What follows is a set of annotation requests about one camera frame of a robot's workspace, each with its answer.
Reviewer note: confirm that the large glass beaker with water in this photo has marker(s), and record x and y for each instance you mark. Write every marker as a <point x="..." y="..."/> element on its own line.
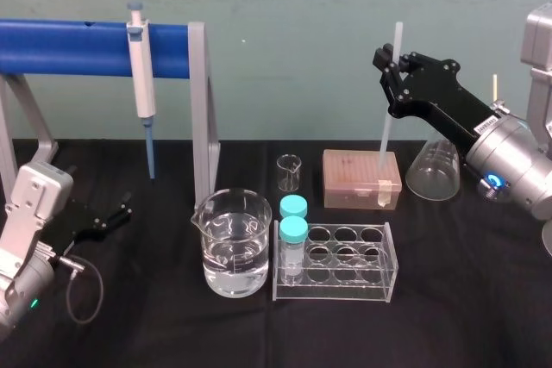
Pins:
<point x="233" y="247"/>

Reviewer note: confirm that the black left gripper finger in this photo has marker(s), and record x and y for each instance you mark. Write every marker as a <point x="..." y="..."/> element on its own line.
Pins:
<point x="119" y="217"/>
<point x="124" y="198"/>

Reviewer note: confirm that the clear glass conical flask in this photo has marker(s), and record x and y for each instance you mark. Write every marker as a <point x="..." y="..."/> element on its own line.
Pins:
<point x="433" y="174"/>

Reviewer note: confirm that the beige tape strip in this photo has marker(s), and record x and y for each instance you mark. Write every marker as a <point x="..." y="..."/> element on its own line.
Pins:
<point x="384" y="191"/>

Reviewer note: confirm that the brown pipette tip box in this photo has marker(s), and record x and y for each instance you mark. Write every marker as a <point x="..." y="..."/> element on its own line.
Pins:
<point x="349" y="178"/>

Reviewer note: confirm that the pale yellow thin stick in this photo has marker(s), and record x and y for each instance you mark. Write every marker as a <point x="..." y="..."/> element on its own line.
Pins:
<point x="496" y="88"/>

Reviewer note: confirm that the clear acrylic tube rack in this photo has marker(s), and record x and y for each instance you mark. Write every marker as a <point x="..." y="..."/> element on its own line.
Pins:
<point x="345" y="269"/>

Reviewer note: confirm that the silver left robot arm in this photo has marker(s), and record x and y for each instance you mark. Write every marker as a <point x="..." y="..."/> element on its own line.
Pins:
<point x="26" y="213"/>

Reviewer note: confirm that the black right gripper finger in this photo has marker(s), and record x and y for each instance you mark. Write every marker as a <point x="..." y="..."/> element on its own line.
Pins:
<point x="407" y="63"/>
<point x="383" y="56"/>

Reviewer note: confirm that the white and blue pipette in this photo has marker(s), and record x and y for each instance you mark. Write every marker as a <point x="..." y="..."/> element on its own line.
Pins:
<point x="142" y="79"/>

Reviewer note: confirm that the grey rack support frame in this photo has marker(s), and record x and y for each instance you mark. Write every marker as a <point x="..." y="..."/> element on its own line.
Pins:
<point x="202" y="118"/>
<point x="17" y="126"/>

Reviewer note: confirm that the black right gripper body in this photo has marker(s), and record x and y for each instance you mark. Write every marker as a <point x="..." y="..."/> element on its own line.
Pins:
<point x="435" y="92"/>

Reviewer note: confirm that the small empty glass beaker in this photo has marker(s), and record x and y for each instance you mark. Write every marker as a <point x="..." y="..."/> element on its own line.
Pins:
<point x="288" y="174"/>

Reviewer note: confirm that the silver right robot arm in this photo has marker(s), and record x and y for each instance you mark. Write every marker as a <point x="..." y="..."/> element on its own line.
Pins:
<point x="517" y="161"/>

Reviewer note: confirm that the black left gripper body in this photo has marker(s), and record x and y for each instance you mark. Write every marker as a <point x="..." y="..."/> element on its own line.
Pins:
<point x="86" y="221"/>

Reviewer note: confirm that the translucent white stirring rod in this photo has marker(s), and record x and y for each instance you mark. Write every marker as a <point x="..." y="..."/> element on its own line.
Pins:
<point x="390" y="105"/>

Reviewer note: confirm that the black table cloth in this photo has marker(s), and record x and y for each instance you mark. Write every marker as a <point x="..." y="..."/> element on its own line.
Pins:
<point x="388" y="333"/>

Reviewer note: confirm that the teal capped sample tube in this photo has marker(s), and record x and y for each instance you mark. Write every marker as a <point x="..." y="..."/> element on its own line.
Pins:
<point x="293" y="238"/>
<point x="294" y="206"/>

